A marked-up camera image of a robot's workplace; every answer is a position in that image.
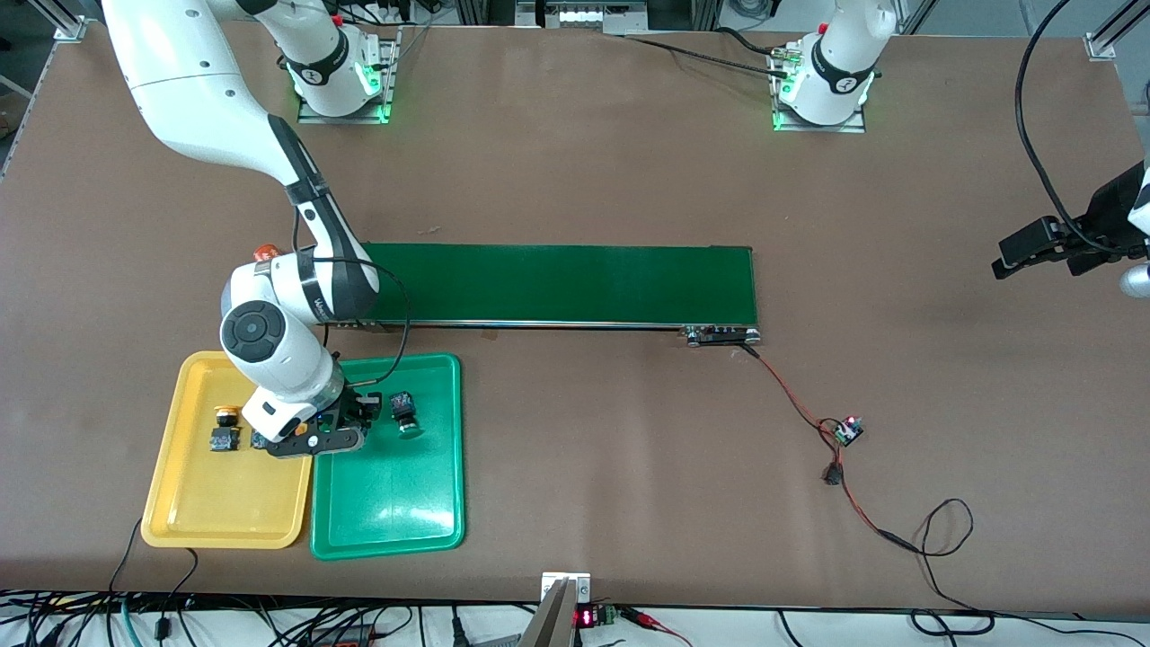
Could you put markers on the yellow plastic tray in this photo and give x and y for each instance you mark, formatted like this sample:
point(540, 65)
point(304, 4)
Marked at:
point(225, 494)

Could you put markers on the yellow push button switch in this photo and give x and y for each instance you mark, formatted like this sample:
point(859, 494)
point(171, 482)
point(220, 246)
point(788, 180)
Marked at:
point(258, 440)
point(225, 438)

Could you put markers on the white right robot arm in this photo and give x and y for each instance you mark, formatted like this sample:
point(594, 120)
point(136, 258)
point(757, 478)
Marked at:
point(269, 341)

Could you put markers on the orange cylinder white 4680 print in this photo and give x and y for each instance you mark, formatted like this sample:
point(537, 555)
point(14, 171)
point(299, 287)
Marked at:
point(264, 252)

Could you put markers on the black motor controller board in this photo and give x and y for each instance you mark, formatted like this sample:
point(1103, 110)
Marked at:
point(847, 432)

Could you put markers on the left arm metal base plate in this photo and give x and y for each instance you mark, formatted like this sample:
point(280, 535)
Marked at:
point(849, 126)

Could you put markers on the red alligator clip lead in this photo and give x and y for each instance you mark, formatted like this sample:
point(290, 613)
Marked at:
point(642, 618)

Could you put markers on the green conveyor belt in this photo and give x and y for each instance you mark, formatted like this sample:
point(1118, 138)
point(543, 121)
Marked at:
point(575, 283)

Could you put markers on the green push button switch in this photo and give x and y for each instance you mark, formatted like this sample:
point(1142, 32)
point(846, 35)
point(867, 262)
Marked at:
point(404, 409)

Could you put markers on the grey camera stand pole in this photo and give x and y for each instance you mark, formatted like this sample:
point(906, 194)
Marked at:
point(548, 624)

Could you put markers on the aluminium profile bracket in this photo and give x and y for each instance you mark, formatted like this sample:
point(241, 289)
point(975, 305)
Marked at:
point(70, 29)
point(1103, 45)

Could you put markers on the red digit display module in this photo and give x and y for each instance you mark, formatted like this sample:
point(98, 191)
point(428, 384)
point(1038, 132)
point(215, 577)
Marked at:
point(586, 617)

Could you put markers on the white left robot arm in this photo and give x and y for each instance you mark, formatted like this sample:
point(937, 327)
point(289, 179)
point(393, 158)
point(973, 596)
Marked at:
point(835, 63)

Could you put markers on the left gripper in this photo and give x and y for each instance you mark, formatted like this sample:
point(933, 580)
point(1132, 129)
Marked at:
point(1110, 213)

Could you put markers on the green plastic tray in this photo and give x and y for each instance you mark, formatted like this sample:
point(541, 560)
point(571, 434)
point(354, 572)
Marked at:
point(395, 494)

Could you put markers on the silver metal table bracket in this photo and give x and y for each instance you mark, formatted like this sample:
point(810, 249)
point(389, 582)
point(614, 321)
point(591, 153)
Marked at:
point(579, 589)

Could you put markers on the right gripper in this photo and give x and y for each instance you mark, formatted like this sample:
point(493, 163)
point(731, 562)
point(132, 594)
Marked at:
point(352, 409)

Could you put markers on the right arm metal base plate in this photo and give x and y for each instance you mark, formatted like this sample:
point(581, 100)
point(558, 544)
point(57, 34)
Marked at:
point(388, 72)

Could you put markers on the white lit device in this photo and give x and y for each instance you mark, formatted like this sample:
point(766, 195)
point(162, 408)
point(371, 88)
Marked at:
point(584, 13)

